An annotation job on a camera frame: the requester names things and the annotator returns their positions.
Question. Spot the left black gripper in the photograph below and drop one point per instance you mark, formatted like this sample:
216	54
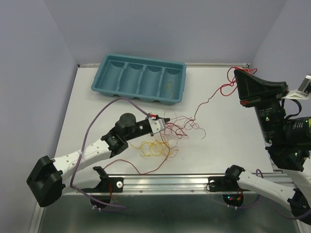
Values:
166	119

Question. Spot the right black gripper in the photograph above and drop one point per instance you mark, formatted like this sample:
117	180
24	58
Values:
250	87

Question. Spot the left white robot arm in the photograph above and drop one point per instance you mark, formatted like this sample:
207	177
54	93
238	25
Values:
50	177

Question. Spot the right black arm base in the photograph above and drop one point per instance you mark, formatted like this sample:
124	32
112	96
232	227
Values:
228	183

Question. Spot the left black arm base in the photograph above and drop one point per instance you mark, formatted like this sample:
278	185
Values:
101	195

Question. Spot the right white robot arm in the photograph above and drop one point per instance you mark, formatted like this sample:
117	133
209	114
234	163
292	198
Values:
288	142

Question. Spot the teal compartment tray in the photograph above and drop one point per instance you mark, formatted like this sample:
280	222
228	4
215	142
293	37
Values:
140	78

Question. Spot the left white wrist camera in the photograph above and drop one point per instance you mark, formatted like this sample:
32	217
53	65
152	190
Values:
157	124

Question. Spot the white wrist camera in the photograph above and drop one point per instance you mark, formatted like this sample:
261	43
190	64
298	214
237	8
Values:
303	92
157	124

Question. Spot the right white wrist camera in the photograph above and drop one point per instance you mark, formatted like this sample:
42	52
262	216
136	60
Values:
303	92

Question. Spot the aluminium mounting rail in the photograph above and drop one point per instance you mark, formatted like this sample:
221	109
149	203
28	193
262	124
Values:
186	184

